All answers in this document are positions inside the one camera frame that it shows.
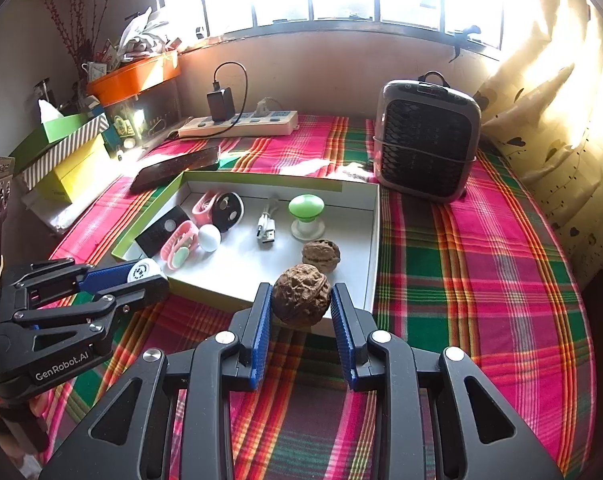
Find red berry branches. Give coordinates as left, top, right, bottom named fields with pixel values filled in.
left=42, top=0, right=122, bottom=76

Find grey portable heater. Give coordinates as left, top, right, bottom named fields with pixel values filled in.
left=373, top=71, right=482, bottom=203

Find striped cardboard box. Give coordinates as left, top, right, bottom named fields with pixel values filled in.
left=22, top=115, right=110, bottom=191

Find white papers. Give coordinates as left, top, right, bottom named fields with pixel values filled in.
left=116, top=7, right=180, bottom=61

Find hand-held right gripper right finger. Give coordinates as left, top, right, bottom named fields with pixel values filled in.
left=330, top=282, right=565, bottom=480

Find black charger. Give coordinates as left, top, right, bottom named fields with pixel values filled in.
left=206, top=87, right=234, bottom=122

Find black window latch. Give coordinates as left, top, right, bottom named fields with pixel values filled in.
left=449, top=24, right=485, bottom=63

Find green and white cardboard box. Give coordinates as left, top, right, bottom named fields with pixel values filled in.
left=112, top=170, right=381, bottom=338

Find black round disc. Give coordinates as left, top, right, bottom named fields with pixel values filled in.
left=212, top=191, right=245, bottom=233

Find orange tray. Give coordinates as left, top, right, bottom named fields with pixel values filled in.
left=86, top=50, right=181, bottom=107

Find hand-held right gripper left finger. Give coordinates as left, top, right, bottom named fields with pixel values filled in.
left=39, top=282, right=273, bottom=480

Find cream heart-print curtain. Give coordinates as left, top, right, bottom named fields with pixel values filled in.
left=474, top=0, right=603, bottom=286

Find white plastic sheet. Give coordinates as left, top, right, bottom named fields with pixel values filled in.
left=20, top=180, right=90, bottom=235

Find green mushroom-shaped knob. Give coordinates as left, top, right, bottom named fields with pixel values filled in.
left=288, top=195, right=325, bottom=242

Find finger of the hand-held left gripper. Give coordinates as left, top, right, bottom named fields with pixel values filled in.
left=12, top=274, right=171, bottom=357
left=2, top=257, right=138, bottom=308

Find black charger cable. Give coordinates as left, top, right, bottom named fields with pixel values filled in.
left=212, top=61, right=249, bottom=136

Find black smartphone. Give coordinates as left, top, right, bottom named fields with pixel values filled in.
left=130, top=146, right=221, bottom=193

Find white mushroom-shaped knob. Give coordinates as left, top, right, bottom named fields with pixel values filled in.
left=198, top=224, right=222, bottom=253

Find white power strip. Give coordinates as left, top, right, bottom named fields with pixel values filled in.
left=178, top=110, right=300, bottom=139

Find white usb cable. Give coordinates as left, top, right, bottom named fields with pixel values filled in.
left=256, top=197, right=281, bottom=248

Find dark brown walnut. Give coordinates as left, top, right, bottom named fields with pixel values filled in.
left=272, top=264, right=332, bottom=327

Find white round cap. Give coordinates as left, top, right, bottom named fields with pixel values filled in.
left=126, top=258, right=165, bottom=286

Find light brown walnut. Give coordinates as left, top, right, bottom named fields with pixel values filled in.
left=301, top=239, right=341, bottom=275

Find plaid tablecloth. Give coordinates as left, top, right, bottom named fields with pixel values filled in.
left=42, top=115, right=597, bottom=480

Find yellow cardboard box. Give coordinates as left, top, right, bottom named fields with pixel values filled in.
left=52, top=135, right=122, bottom=203

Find pink loop strap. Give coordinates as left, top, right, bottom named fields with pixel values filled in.
left=192, top=190, right=221, bottom=228

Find pink cable winder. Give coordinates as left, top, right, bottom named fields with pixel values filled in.
left=160, top=220, right=201, bottom=270

